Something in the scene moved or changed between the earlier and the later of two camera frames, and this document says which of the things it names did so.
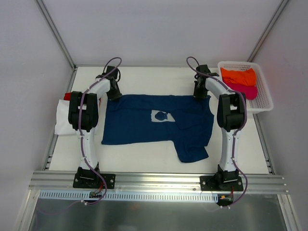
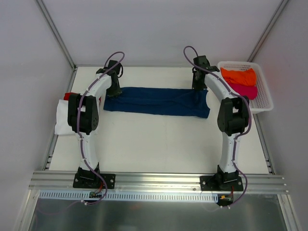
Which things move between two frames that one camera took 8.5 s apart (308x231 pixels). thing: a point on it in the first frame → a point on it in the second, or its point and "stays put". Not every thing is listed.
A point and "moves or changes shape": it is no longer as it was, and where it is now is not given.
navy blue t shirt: (186, 120) moves or changes shape
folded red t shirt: (67, 96) stays put
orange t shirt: (247, 77) stays put
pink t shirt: (250, 91) stays put
